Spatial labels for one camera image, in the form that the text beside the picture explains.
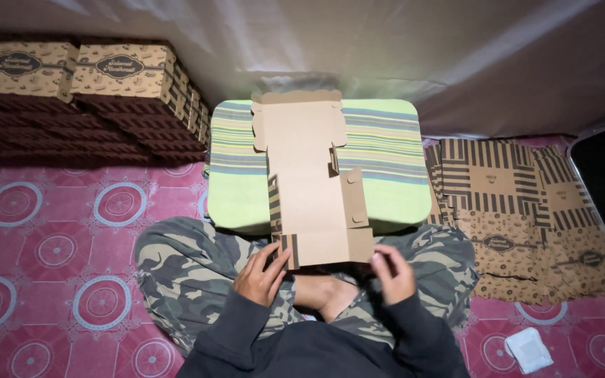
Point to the person's dark sweater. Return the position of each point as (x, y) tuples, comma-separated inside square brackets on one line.
[(323, 351)]

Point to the person's right fingers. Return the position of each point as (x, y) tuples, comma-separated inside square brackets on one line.
[(385, 260)]

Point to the person's camouflage trousers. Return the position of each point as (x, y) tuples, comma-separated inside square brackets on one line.
[(187, 267)]

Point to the person's left hand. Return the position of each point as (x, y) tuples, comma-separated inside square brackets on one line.
[(254, 282)]

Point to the white folded paper packet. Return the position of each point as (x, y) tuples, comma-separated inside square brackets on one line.
[(528, 350)]

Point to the brown cardboard box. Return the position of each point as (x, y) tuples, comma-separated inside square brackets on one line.
[(307, 194)]

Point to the person's left fingers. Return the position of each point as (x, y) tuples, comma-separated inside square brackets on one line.
[(273, 258)]

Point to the stack of assembled printed boxes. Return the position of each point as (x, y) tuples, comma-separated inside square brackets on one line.
[(118, 105)]

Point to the person's right hand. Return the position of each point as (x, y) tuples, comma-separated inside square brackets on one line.
[(399, 281)]

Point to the pile of flat printed blanks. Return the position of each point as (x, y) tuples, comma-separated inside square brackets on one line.
[(512, 220)]

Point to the person's bare foot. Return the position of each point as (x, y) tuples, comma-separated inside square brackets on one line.
[(323, 294)]

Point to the green striped cushion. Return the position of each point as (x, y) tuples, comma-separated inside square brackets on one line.
[(392, 178)]

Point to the pink patterned floor mat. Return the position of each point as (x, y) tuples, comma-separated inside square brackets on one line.
[(55, 252)]

